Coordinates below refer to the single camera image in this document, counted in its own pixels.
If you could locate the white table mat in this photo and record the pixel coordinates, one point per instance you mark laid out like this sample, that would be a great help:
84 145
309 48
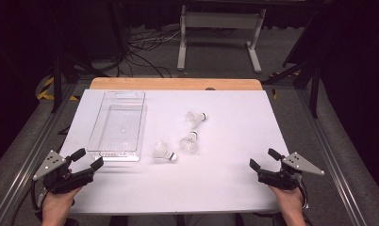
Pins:
225 141

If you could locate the person's left hand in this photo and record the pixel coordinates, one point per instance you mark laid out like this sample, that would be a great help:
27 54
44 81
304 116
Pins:
57 205

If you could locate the wooden table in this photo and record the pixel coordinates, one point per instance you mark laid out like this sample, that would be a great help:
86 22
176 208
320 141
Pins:
178 84

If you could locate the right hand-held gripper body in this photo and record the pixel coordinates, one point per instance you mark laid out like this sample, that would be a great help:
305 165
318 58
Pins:
278 179

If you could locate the clear plastic tray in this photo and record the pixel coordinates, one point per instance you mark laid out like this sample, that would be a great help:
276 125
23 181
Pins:
118 132

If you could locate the black metal stand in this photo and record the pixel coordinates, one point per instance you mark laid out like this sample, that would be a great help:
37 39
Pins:
315 94

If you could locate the white metal stand frame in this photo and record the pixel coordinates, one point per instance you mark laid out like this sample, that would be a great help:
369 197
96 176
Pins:
222 20

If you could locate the white feather shuttlecock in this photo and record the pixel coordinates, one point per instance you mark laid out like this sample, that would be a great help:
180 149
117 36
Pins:
188 142
162 151
194 118

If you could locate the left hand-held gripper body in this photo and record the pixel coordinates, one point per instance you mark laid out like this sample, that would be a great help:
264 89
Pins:
57 182

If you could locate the aluminium floor rail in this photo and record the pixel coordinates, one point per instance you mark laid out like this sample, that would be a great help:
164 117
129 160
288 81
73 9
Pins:
27 163
332 157

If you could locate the yellow black floor tape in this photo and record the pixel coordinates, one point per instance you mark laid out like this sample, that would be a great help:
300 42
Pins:
44 94

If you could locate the black tripod stand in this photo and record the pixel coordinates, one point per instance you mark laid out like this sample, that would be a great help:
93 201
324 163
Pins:
56 84

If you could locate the person's right hand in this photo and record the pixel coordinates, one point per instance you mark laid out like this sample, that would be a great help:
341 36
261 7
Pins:
289 204

